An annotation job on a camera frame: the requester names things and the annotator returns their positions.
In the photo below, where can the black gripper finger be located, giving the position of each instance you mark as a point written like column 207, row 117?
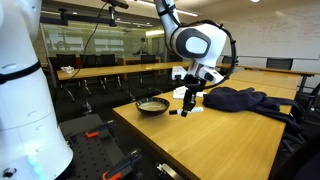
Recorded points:
column 192, row 100
column 185, row 107

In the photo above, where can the overhead camera on black boom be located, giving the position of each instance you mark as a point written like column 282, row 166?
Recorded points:
column 59, row 13

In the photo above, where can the long wooden conference table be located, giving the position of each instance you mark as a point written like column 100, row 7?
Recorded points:
column 123, row 69

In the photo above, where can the black office chair row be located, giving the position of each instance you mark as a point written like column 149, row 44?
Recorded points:
column 87, row 61
column 59, row 62
column 108, row 60

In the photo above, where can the dark ceramic bowl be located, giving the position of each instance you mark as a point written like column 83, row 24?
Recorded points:
column 152, row 105

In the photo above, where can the white paper stack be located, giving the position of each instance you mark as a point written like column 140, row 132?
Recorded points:
column 180, row 92

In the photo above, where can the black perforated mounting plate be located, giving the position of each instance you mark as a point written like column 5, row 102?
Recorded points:
column 93, row 156

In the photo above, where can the black chair right edge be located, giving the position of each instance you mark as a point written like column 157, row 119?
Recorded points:
column 307, row 101

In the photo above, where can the black office chair middle back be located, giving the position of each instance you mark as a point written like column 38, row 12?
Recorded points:
column 225, row 60

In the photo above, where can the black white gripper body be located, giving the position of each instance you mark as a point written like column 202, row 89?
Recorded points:
column 197, row 75

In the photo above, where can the dark navy jacket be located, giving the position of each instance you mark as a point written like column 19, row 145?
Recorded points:
column 230, row 100

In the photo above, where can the person behind glass wall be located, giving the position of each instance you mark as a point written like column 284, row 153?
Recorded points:
column 144, row 47

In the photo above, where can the black office chair right back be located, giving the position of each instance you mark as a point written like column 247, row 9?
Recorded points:
column 277, row 63

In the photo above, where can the black clamp with orange handle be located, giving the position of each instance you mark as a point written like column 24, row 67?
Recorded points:
column 98, row 129

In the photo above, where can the wall whiteboard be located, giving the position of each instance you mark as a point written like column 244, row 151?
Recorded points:
column 290, row 33

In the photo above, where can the white teapot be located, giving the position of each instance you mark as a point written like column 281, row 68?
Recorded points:
column 67, row 69

